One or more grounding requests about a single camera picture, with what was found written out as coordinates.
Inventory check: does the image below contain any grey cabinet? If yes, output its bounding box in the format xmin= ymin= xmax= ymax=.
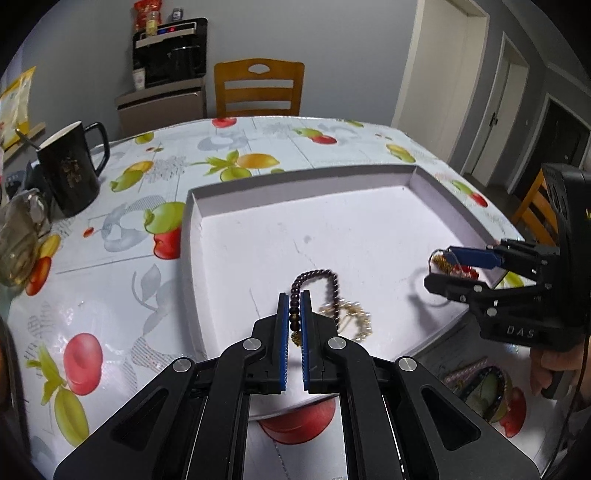
xmin=115 ymin=76 xmax=207 ymax=138

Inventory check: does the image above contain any white door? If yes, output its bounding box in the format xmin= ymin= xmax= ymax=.
xmin=471 ymin=59 xmax=511 ymax=177

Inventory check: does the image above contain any dark door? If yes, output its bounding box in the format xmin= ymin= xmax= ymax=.
xmin=514 ymin=100 xmax=588 ymax=205

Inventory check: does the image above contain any black mug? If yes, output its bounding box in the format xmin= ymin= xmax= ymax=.
xmin=36 ymin=121 xmax=110 ymax=218

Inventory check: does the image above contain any red snack bag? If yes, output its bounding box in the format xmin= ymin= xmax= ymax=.
xmin=134 ymin=0 xmax=163 ymax=36

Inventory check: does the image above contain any black water dispenser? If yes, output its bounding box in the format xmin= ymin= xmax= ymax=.
xmin=132 ymin=17 xmax=208 ymax=90

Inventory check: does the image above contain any fruit print tablecloth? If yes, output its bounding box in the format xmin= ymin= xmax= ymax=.
xmin=4 ymin=115 xmax=580 ymax=480

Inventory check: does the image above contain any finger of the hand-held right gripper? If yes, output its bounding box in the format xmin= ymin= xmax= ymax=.
xmin=423 ymin=271 xmax=557 ymax=326
xmin=445 ymin=239 xmax=562 ymax=278

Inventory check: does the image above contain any pink striped hair tie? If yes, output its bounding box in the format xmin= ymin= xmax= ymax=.
xmin=441 ymin=355 xmax=493 ymax=387

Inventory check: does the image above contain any black cable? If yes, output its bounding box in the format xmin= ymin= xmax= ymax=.
xmin=549 ymin=332 xmax=590 ymax=480

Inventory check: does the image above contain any gold red ornament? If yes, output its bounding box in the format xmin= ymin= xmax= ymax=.
xmin=429 ymin=248 xmax=481 ymax=280

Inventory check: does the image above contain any metal spoon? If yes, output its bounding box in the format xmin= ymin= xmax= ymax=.
xmin=15 ymin=128 xmax=42 ymax=151

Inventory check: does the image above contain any dark bangle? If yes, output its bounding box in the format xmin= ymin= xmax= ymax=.
xmin=461 ymin=366 xmax=509 ymax=424

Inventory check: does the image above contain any yellow bag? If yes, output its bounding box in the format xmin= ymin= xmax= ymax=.
xmin=0 ymin=66 xmax=37 ymax=149

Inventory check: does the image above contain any person's right hand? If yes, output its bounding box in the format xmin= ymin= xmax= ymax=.
xmin=529 ymin=344 xmax=591 ymax=403

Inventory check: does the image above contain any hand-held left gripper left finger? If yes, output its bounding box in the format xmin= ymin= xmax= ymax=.
xmin=53 ymin=292 xmax=291 ymax=480

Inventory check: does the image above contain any dark bead bracelet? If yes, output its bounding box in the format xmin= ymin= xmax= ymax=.
xmin=289 ymin=271 xmax=341 ymax=348

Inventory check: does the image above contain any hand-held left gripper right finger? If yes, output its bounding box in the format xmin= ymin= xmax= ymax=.
xmin=300 ymin=290 xmax=541 ymax=480

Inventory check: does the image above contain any wooden chair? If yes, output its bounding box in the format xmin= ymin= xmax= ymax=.
xmin=213 ymin=58 xmax=305 ymax=119
xmin=512 ymin=168 xmax=560 ymax=248

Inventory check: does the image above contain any gold pearl bracelet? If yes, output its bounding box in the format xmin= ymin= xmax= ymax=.
xmin=318 ymin=300 xmax=374 ymax=343

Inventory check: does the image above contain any shallow white box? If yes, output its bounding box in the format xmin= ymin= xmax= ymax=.
xmin=180 ymin=165 xmax=514 ymax=412

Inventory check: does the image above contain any glass teapot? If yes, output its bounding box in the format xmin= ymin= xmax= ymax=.
xmin=0 ymin=188 xmax=52 ymax=291

